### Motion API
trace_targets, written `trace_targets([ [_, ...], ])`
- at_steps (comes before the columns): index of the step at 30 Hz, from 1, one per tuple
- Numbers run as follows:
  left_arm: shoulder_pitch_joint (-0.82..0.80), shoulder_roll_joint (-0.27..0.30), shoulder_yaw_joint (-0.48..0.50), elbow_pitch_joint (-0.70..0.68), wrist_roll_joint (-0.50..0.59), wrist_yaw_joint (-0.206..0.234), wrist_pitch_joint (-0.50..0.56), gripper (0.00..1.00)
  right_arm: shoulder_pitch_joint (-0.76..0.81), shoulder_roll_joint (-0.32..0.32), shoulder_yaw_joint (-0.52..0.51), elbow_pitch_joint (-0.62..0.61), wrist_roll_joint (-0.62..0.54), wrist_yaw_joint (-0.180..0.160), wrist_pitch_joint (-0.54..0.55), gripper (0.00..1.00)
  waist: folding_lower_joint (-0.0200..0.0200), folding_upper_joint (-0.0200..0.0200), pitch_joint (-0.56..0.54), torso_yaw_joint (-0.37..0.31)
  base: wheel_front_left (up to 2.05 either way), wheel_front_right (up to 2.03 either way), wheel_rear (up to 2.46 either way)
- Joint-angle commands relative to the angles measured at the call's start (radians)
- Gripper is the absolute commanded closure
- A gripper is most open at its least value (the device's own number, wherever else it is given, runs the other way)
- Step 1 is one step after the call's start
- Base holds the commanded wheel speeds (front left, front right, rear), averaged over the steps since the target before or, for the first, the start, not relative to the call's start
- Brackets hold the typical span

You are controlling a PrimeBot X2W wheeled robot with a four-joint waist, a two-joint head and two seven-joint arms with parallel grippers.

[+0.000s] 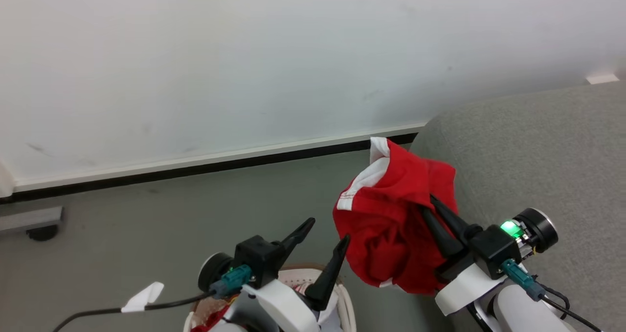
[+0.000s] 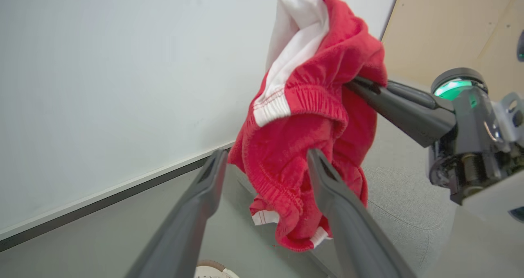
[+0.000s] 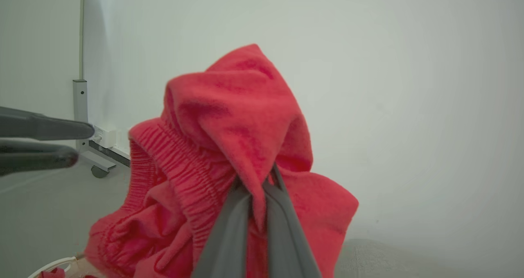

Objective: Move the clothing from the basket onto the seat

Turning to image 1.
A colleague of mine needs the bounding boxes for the white paper cable tag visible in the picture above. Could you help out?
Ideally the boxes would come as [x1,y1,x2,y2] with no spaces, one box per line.
[121,282,165,314]

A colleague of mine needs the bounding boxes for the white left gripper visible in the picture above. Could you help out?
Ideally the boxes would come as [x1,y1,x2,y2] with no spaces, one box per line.
[253,218,351,332]

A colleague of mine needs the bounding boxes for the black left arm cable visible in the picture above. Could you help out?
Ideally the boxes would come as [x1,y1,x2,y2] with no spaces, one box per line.
[53,289,218,332]

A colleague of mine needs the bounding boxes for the black caster wheel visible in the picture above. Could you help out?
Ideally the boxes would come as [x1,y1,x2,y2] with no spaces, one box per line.
[26,224,60,242]

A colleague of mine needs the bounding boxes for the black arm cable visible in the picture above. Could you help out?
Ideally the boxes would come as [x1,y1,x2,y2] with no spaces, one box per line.
[536,273,603,332]
[53,289,218,332]

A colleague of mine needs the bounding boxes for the grey fabric sofa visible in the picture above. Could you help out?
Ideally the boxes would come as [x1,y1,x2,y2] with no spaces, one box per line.
[391,80,626,332]

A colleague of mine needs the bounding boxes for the grey furniture base bar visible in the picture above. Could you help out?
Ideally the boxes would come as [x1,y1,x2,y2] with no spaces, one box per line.
[0,206,65,234]

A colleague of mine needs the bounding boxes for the red garment with white trim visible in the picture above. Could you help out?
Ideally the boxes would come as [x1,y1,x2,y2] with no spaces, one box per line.
[333,137,459,295]

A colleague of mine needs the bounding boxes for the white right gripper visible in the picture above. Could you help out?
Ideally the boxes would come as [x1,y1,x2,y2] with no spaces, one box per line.
[420,194,507,317]

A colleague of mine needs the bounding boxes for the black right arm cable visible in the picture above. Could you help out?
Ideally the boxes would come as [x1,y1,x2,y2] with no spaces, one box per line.
[536,273,603,332]

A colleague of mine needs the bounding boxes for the white laundry basket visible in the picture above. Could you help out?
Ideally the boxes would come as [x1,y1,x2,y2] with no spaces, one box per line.
[183,264,357,332]

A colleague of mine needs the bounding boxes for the white wall baseboard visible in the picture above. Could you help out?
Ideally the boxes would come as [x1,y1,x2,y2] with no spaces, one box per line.
[0,123,428,205]

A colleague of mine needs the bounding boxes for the small white wall block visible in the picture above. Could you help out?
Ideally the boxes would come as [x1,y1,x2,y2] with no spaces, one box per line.
[585,71,621,85]

